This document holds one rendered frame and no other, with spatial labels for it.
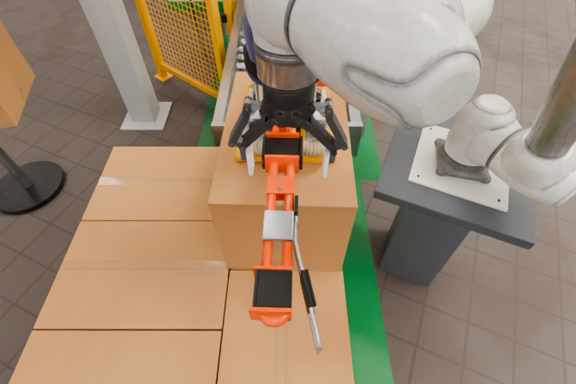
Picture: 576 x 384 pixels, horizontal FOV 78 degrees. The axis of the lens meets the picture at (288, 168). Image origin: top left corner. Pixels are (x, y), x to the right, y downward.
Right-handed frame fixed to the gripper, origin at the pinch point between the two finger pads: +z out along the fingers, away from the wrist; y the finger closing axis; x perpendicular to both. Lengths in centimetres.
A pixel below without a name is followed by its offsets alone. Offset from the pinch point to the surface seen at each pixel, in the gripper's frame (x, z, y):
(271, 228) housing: 5.5, 12.5, 3.2
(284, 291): 18.7, 11.7, -0.1
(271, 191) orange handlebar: -3.9, 12.7, 3.8
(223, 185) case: -16.6, 27.8, 18.6
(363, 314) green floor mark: -15, 122, -35
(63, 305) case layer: 4, 68, 73
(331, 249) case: -11, 51, -13
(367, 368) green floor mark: 8, 122, -34
